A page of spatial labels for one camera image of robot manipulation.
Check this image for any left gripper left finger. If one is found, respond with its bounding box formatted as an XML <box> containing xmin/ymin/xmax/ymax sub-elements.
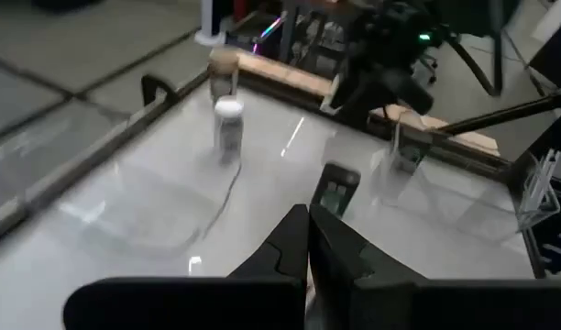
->
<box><xmin>61</xmin><ymin>203</ymin><xmax>310</xmax><ymax>330</ymax></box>

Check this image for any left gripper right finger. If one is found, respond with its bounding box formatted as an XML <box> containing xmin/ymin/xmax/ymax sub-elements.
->
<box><xmin>307</xmin><ymin>203</ymin><xmax>561</xmax><ymax>330</ymax></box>

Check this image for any black spice tin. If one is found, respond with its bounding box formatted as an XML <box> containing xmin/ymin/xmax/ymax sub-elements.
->
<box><xmin>392</xmin><ymin>130</ymin><xmax>432</xmax><ymax>178</ymax></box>
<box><xmin>310</xmin><ymin>161</ymin><xmax>362</xmax><ymax>220</ymax></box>

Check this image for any brown-lid spice jar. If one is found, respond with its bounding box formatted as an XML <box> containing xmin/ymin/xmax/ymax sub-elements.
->
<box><xmin>206</xmin><ymin>45</ymin><xmax>241</xmax><ymax>105</ymax></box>

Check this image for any clear plastic bin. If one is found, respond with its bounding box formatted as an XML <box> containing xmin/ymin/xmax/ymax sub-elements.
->
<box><xmin>55</xmin><ymin>155</ymin><xmax>245</xmax><ymax>260</ymax></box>
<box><xmin>369</xmin><ymin>114</ymin><xmax>561</xmax><ymax>244</ymax></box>

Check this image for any white-lid glass spice jar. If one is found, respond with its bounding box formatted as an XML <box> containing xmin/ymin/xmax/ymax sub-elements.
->
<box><xmin>212</xmin><ymin>94</ymin><xmax>246</xmax><ymax>166</ymax></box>

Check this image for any black diagonal strut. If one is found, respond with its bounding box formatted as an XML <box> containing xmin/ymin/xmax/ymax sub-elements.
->
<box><xmin>434</xmin><ymin>85</ymin><xmax>561</xmax><ymax>138</ymax></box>

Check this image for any computer tower with coloured lights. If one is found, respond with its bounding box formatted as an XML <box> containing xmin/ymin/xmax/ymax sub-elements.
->
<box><xmin>225</xmin><ymin>11</ymin><xmax>291</xmax><ymax>63</ymax></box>

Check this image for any black frame clip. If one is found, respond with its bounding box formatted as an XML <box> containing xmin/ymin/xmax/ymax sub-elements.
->
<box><xmin>139</xmin><ymin>73</ymin><xmax>180</xmax><ymax>107</ymax></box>

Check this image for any white pedestal stand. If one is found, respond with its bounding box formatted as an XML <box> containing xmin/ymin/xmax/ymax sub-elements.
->
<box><xmin>193</xmin><ymin>0</ymin><xmax>227</xmax><ymax>47</ymax></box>

